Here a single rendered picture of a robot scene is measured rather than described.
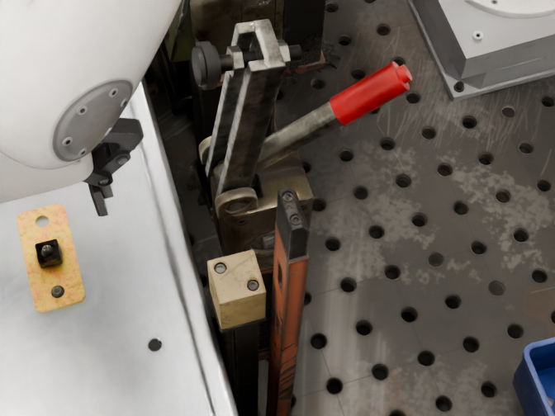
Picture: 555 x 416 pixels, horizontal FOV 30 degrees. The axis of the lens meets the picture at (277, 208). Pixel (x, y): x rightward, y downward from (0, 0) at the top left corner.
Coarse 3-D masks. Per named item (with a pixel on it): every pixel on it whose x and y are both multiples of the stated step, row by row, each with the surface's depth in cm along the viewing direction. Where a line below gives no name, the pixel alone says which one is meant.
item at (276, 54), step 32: (256, 32) 62; (192, 64) 62; (224, 64) 61; (256, 64) 60; (288, 64) 63; (224, 96) 67; (256, 96) 63; (224, 128) 71; (256, 128) 66; (256, 160) 70
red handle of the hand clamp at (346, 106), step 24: (384, 72) 69; (408, 72) 69; (336, 96) 70; (360, 96) 69; (384, 96) 69; (312, 120) 71; (336, 120) 70; (264, 144) 73; (288, 144) 72; (216, 168) 74
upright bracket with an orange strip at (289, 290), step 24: (288, 192) 59; (288, 216) 58; (288, 240) 60; (288, 264) 62; (288, 288) 65; (288, 312) 69; (288, 336) 74; (288, 360) 79; (288, 384) 85; (288, 408) 92
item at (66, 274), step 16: (48, 208) 80; (64, 208) 80; (32, 224) 79; (48, 224) 79; (64, 224) 79; (32, 240) 78; (48, 240) 77; (64, 240) 78; (32, 256) 78; (64, 256) 78; (32, 272) 77; (48, 272) 77; (64, 272) 77; (32, 288) 77; (48, 288) 77; (64, 288) 77; (80, 288) 77; (48, 304) 76; (64, 304) 76
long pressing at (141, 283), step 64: (64, 192) 81; (128, 192) 81; (0, 256) 78; (128, 256) 78; (192, 256) 78; (0, 320) 76; (64, 320) 76; (128, 320) 76; (192, 320) 76; (0, 384) 74; (64, 384) 74; (128, 384) 74; (192, 384) 74
